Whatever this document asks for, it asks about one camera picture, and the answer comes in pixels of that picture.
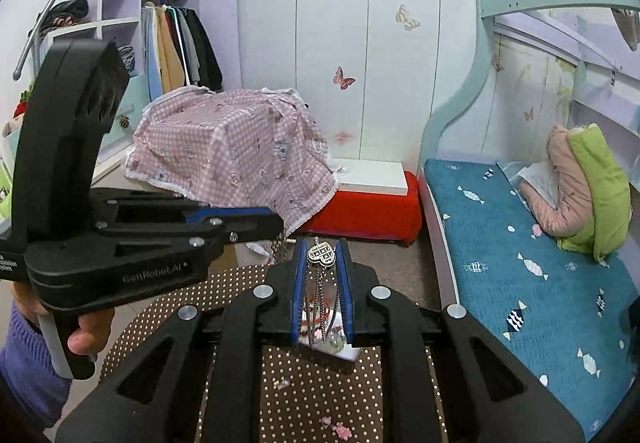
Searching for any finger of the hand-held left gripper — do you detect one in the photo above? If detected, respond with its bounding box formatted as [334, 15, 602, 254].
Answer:
[89, 187, 275, 228]
[95, 212, 287, 260]

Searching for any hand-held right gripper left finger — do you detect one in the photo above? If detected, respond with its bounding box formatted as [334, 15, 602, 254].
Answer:
[55, 237, 308, 443]

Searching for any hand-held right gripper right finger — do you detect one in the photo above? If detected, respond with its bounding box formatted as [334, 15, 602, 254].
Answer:
[336, 237, 586, 443]

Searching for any silver chain necklace heart pendant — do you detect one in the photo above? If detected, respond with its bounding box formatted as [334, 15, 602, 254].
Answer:
[272, 223, 347, 349]

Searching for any dark grey metal box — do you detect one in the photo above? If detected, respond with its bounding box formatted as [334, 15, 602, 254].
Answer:
[299, 303, 362, 363]

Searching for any person's left forearm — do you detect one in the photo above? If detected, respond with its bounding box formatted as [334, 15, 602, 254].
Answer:
[0, 305, 73, 429]

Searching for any person's left hand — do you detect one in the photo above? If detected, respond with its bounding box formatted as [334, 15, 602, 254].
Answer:
[10, 279, 117, 357]

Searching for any pink checkered cloth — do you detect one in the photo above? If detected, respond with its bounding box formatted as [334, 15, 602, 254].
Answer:
[122, 86, 338, 234]

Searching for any red storage box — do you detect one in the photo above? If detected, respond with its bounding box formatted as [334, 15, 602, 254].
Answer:
[300, 170, 423, 246]

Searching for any teal drawer cabinet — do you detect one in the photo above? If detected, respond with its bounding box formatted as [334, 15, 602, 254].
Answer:
[97, 73, 151, 164]

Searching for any brown polka-dot tablecloth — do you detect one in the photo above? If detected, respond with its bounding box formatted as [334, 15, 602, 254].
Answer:
[100, 265, 451, 443]

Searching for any white board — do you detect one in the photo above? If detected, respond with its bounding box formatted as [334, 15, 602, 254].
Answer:
[327, 159, 412, 196]

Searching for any row of hanging clothes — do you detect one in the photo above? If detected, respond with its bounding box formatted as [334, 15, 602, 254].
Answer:
[141, 3, 223, 96]

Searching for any blue candy-print bed sheet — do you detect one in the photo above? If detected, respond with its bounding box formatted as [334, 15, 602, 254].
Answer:
[424, 158, 640, 441]

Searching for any white pillow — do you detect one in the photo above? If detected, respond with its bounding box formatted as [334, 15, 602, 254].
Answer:
[502, 160, 561, 211]

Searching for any white wardrobe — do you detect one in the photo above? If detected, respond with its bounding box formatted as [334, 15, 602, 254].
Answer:
[236, 0, 483, 169]

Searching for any folded pink green quilt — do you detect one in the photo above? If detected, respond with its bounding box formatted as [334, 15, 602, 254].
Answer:
[520, 123, 633, 264]

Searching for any dark cloth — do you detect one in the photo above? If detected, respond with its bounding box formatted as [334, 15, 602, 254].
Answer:
[620, 295, 640, 349]

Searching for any grey hanging cloth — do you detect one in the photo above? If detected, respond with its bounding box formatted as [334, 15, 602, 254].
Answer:
[612, 6, 640, 51]

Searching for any pink butterfly wall sticker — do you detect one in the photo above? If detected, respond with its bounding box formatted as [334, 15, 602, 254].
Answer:
[333, 66, 357, 90]

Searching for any yellow butterfly wall sticker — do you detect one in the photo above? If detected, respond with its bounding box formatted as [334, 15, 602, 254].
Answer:
[395, 4, 422, 31]

